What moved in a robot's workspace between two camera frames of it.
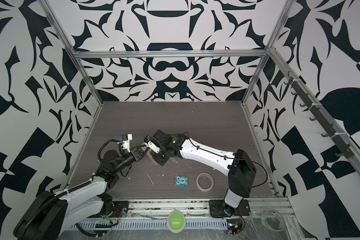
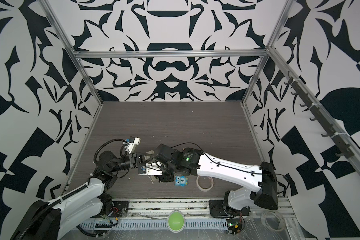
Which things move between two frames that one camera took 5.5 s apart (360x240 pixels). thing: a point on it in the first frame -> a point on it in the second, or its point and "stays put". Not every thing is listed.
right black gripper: (161, 161) -> (163, 178)
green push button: (176, 221) stays put
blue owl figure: (181, 180) stays put
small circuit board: (234, 226) stays put
